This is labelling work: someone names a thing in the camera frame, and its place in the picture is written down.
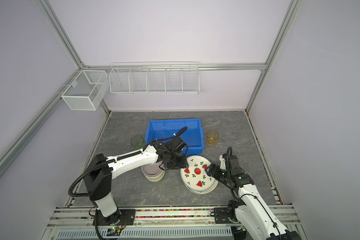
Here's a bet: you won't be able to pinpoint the watermelon pattern plate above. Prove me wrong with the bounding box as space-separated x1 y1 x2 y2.
180 155 211 183

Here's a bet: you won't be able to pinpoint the blue plastic bin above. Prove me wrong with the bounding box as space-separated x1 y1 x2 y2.
145 119 204 155

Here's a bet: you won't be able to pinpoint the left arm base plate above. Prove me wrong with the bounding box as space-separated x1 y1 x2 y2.
93 209 136 226

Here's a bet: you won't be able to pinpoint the long white wire basket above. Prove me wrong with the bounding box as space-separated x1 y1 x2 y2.
109 62 200 95

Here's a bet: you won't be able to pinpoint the amber glass cup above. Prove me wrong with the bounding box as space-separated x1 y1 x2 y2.
206 130 220 146

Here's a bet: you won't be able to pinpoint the aluminium mounting rail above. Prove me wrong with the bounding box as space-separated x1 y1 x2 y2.
40 204 308 240

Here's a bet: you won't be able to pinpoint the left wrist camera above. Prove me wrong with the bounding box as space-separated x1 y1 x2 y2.
167 136 186 152

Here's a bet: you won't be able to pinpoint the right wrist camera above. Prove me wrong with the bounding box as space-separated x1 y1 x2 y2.
219 154 241 170

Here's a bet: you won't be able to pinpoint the cream floral plate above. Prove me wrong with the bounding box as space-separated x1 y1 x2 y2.
185 178 218 195

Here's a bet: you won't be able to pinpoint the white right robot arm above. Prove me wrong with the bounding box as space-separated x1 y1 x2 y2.
206 164 301 240

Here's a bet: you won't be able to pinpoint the purple top bowl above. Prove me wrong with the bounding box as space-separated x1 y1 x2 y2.
142 164 163 178

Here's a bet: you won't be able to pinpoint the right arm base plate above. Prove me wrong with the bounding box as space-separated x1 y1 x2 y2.
210 207 237 224

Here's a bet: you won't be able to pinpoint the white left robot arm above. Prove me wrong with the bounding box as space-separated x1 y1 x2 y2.
84 139 188 218

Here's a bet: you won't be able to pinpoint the stacked lower bowls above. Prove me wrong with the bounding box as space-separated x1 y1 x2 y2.
145 171 165 182

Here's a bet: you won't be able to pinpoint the small white mesh basket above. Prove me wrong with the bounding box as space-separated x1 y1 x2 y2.
62 70 110 111

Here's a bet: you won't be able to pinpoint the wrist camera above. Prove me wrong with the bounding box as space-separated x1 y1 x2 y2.
219 154 241 170
167 136 186 152

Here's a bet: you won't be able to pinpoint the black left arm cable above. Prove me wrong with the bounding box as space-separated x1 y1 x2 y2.
67 149 142 199

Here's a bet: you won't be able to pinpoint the green glass cup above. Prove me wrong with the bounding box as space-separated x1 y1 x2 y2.
130 136 146 150

